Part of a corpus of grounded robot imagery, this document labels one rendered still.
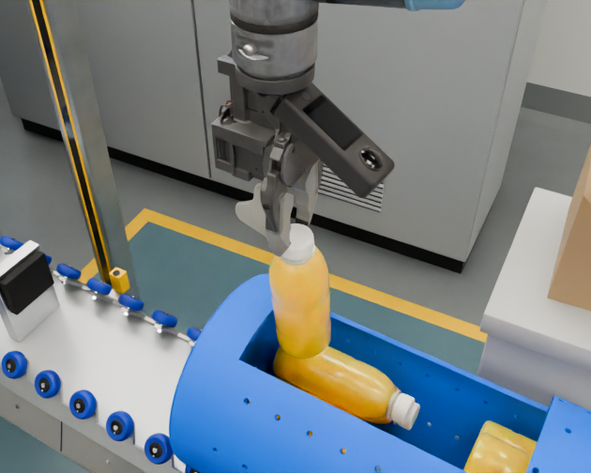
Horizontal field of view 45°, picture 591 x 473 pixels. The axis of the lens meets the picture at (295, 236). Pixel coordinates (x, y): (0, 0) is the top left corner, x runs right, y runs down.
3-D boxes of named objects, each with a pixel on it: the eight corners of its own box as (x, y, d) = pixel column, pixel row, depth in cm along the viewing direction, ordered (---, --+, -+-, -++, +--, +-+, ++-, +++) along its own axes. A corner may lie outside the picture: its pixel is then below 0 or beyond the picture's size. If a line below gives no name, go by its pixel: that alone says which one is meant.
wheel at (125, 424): (116, 404, 109) (108, 407, 107) (139, 418, 107) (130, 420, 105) (108, 431, 109) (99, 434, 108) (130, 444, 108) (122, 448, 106)
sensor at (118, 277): (119, 282, 138) (115, 265, 135) (130, 288, 137) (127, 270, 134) (92, 308, 133) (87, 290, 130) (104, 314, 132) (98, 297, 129)
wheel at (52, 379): (45, 364, 114) (36, 366, 113) (66, 375, 113) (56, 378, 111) (37, 389, 115) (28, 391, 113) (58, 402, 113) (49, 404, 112)
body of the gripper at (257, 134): (255, 137, 75) (250, 31, 67) (326, 161, 72) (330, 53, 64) (214, 175, 70) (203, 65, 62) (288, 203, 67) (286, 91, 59)
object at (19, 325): (51, 300, 131) (29, 239, 120) (67, 309, 129) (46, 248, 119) (9, 337, 125) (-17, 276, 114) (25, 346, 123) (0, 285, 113)
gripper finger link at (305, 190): (277, 200, 81) (267, 140, 74) (322, 217, 79) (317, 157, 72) (263, 218, 80) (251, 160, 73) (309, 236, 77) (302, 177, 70)
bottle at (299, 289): (326, 367, 87) (322, 272, 73) (271, 358, 88) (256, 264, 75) (336, 320, 92) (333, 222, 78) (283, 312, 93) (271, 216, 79)
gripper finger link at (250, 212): (243, 239, 77) (247, 164, 72) (290, 258, 75) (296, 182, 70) (226, 252, 75) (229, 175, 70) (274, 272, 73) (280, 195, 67)
